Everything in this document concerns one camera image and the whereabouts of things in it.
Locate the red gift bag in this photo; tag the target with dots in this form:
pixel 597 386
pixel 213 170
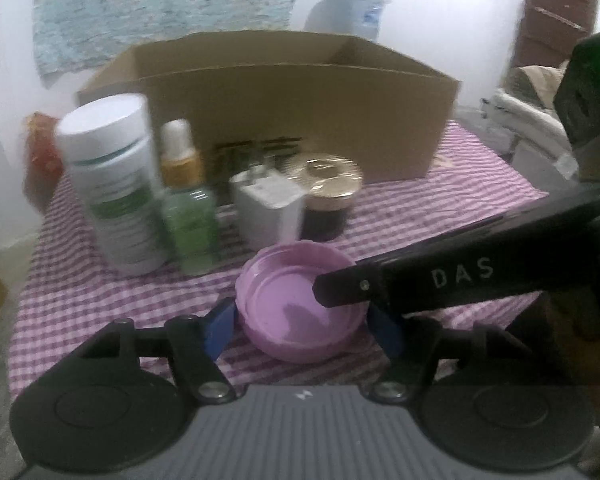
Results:
pixel 42 160

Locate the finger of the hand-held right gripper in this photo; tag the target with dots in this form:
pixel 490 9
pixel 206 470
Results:
pixel 347 287

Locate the purple checkered tablecloth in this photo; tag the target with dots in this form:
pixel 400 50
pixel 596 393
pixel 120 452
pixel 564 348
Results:
pixel 80 310

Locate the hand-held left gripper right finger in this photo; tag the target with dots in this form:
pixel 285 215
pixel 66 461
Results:
pixel 386 332

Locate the pink silicone bowl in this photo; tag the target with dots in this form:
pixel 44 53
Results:
pixel 280 305

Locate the floral blue cloth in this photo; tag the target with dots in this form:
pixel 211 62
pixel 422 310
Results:
pixel 155 0

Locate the green dropper bottle orange neck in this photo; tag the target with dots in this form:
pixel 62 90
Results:
pixel 190 225

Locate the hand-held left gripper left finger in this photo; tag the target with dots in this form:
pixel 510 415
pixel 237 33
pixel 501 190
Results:
pixel 222 327

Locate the white fluffy cloth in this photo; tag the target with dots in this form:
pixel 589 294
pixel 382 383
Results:
pixel 525 125

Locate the white pill bottle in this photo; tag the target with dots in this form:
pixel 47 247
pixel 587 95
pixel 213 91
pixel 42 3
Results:
pixel 115 185

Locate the brown cardboard box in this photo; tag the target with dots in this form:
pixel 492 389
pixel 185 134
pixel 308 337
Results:
pixel 330 110

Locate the brown jar gold lid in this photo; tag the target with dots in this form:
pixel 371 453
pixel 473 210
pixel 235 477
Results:
pixel 325 175

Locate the white charger plug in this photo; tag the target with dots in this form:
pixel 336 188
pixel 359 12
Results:
pixel 260 210

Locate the brown wooden door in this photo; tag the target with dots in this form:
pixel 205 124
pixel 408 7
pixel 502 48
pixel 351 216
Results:
pixel 555 10

